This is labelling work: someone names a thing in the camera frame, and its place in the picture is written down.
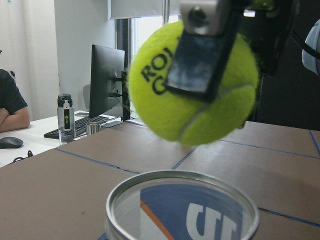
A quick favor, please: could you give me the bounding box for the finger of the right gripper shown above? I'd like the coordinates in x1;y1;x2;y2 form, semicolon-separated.
239;0;299;77
165;0;248;103

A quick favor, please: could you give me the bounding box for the tennis ball with black lettering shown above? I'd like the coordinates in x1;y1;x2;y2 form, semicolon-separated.
128;21;260;146

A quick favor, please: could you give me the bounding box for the black computer monitor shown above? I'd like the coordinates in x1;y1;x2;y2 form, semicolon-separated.
89;44;125;118

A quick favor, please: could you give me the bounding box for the small steel cup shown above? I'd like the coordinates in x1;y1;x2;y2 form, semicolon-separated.
86;122;101;136

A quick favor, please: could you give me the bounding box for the clear water bottle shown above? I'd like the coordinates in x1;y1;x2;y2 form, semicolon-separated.
57;93;76;146

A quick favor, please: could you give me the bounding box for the black keyboard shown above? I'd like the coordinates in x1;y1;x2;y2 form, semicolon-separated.
43;115;109;140

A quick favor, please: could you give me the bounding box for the seated person in black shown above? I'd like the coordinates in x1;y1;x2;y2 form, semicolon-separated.
0;69;30;133

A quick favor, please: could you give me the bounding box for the black computer mouse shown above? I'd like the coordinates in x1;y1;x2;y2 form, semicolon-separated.
0;136;24;149

